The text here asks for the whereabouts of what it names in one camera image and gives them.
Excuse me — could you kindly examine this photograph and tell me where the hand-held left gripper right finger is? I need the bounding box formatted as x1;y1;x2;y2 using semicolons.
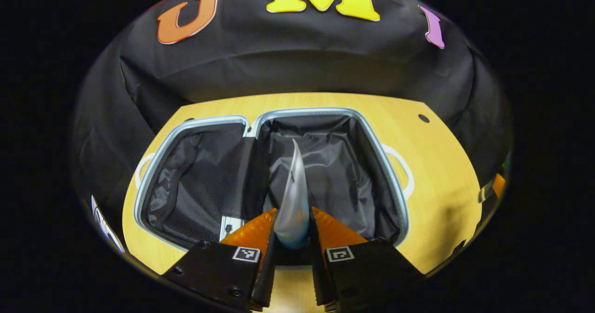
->
309;206;426;307

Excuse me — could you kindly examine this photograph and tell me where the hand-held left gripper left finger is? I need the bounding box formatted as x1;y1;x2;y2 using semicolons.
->
162;208;278;312

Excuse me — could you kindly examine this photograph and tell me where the teal skin care bottle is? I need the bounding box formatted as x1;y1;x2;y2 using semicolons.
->
478;178;496;205

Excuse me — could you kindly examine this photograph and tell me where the light blue suitcase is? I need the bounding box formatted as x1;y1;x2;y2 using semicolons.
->
133;107;416;254

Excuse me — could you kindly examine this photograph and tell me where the black backdrop cloth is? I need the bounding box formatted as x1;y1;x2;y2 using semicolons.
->
70;0;515;258

